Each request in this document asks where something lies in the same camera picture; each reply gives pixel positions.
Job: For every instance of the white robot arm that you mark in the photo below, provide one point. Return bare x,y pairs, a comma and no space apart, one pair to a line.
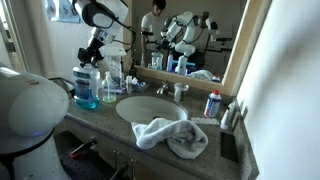
33,106

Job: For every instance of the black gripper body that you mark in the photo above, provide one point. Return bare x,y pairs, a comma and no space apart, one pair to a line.
91,50

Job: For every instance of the clear blister pill pack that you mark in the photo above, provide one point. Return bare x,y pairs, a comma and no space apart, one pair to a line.
204,120

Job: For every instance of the white mug green print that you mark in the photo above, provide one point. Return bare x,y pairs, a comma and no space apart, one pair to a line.
180,91

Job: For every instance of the white sink basin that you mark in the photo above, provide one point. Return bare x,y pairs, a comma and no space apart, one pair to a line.
146,108

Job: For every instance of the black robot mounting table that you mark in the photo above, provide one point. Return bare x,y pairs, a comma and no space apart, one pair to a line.
86,170

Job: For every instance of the black bottle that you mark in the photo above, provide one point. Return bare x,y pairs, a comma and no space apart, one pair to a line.
132,69

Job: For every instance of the wood framed wall mirror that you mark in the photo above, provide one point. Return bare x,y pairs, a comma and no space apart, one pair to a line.
243,50

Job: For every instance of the white terry towel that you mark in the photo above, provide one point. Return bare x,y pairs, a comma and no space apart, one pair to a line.
173,136

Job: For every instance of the chrome faucet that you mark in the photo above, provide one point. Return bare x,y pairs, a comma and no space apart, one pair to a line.
162,88

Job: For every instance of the blue red shaving cream can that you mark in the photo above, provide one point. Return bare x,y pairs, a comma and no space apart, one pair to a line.
212,105

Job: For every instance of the wooden vanity cabinet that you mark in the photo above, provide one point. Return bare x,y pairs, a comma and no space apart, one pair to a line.
100,140

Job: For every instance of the clear soap pump dispenser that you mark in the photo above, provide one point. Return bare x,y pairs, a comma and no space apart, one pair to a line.
109,91

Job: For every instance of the small bottle white cap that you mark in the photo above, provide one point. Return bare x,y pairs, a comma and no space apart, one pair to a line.
128,85

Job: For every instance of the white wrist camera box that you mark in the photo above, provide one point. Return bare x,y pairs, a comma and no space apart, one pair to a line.
113,51

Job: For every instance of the blue wall poster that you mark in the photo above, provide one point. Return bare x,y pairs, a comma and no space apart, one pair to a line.
61,10

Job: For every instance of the blue Listerine mouthwash bottle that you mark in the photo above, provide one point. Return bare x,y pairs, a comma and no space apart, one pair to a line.
86,90

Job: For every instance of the grey wall outlet plate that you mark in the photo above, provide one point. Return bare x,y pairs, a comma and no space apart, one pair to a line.
243,112

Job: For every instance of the white blue toothpaste tube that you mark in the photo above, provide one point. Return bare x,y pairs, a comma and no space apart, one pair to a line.
136,82

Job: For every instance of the small white lotion tube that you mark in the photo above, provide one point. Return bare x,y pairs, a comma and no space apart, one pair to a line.
226,116

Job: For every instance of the white door frame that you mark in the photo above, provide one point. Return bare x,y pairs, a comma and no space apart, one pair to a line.
18,43

